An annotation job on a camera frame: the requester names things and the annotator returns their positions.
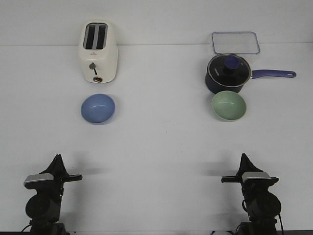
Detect green bowl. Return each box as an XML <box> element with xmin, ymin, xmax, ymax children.
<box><xmin>211</xmin><ymin>91</ymin><xmax>247</xmax><ymax>121</ymax></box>

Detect white two-slot toaster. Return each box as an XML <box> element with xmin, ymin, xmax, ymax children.
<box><xmin>78</xmin><ymin>20</ymin><xmax>118</xmax><ymax>83</ymax></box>

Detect dark blue saucepan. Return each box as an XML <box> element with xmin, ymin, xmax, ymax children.
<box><xmin>205</xmin><ymin>69</ymin><xmax>296</xmax><ymax>94</ymax></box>

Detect glass pot lid blue knob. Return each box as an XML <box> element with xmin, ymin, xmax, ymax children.
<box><xmin>208</xmin><ymin>53</ymin><xmax>252</xmax><ymax>87</ymax></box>

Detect clear container lid blue rim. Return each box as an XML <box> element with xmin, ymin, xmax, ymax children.
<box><xmin>211</xmin><ymin>31</ymin><xmax>260</xmax><ymax>55</ymax></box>

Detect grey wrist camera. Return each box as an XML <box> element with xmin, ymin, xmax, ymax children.
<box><xmin>23</xmin><ymin>173</ymin><xmax>54</xmax><ymax>189</ymax></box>
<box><xmin>241</xmin><ymin>172</ymin><xmax>272</xmax><ymax>188</ymax></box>

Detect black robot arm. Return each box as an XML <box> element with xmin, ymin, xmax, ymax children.
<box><xmin>23</xmin><ymin>154</ymin><xmax>83</xmax><ymax>235</ymax></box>
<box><xmin>221</xmin><ymin>153</ymin><xmax>282</xmax><ymax>235</ymax></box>

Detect blue bowl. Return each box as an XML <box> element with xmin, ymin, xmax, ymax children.
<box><xmin>80</xmin><ymin>94</ymin><xmax>115</xmax><ymax>125</ymax></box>

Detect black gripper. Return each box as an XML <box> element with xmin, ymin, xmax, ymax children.
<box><xmin>221</xmin><ymin>153</ymin><xmax>279</xmax><ymax>196</ymax></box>
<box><xmin>41</xmin><ymin>154</ymin><xmax>82</xmax><ymax>196</ymax></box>

